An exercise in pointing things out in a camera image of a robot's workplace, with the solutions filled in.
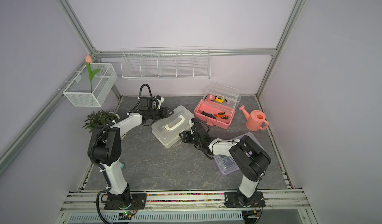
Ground white mesh wall basket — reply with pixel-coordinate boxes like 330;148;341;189
63;63;117;107

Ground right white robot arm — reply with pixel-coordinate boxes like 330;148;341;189
179;118;272;208

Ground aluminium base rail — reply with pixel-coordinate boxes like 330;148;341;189
55;189;317;224

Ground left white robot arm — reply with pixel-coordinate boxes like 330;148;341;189
88;95;174;209

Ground yellow tape measure pink box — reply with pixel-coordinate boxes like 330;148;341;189
215;96;225;103

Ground pink toolbox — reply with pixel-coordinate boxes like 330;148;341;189
194;82;241;130

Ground purple clear-lid toolbox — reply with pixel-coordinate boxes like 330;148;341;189
214;133;263;176

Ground pink artificial tulip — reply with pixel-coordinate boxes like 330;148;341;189
85;55;100;93

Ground pink watering can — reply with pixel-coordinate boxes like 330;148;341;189
239;105;269;131

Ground green potted plant white pot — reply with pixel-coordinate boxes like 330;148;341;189
82;110;120;133

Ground white wire wall shelf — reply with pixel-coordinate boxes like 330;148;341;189
121;47;211;80

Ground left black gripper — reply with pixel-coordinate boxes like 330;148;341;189
148;107;175;120

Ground white toolbox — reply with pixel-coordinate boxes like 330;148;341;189
151;105;195;149

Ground black yellow screwdriver pink box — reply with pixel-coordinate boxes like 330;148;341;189
201;111;215;119

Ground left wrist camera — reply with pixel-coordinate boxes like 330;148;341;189
154;95;164;109

